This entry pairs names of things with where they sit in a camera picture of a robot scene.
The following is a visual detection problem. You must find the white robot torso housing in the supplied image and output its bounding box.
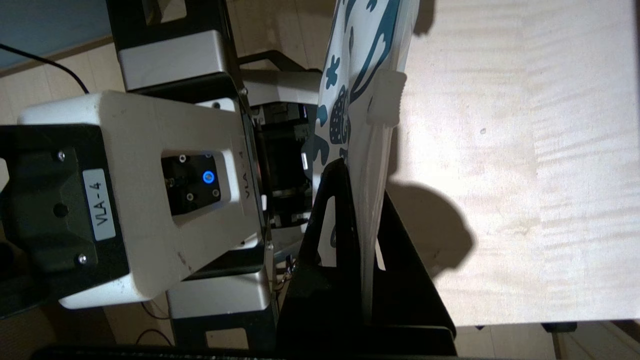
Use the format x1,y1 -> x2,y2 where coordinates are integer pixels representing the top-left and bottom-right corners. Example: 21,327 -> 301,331
0,90 -> 266,311

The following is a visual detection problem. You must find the thin black floor cable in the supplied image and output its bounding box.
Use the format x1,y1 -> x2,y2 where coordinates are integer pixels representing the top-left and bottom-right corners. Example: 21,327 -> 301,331
0,42 -> 91,96

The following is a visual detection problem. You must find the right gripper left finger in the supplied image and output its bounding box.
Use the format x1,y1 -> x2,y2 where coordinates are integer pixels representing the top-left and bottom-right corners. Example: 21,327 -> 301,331
277,157 -> 371,360

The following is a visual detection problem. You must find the black silver robot base frame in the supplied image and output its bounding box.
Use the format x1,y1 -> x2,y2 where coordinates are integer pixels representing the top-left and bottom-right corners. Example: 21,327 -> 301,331
105,0 -> 321,360

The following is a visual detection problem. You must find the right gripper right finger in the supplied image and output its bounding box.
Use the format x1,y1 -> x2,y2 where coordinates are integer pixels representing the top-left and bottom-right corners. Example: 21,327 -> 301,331
370,192 -> 457,343

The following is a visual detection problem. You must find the white blue horse pouch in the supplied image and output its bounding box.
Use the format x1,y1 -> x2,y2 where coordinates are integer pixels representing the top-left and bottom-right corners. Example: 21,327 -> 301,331
300,0 -> 421,323

